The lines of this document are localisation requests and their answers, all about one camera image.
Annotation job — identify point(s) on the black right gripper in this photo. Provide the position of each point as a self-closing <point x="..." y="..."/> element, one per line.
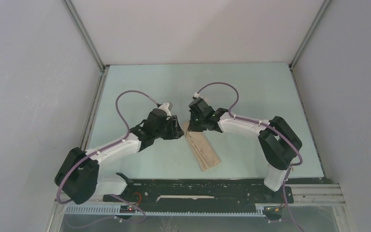
<point x="193" y="127"/>

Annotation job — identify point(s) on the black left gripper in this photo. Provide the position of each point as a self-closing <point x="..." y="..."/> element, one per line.
<point x="175" y="131"/>

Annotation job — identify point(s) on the beige cloth napkin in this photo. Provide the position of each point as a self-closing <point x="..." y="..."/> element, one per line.
<point x="201" y="148"/>

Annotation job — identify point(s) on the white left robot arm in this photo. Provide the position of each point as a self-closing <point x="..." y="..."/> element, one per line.
<point x="79" y="178"/>

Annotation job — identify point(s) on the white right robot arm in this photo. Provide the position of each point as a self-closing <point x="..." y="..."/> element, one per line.
<point x="279" y="143"/>

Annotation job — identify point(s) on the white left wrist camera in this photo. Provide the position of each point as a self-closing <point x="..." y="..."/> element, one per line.
<point x="166" y="107"/>

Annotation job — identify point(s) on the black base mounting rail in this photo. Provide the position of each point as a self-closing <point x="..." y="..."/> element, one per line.
<point x="201" y="195"/>

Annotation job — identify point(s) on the aluminium corner frame post right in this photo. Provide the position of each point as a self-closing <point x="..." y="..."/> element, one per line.
<point x="311" y="30"/>

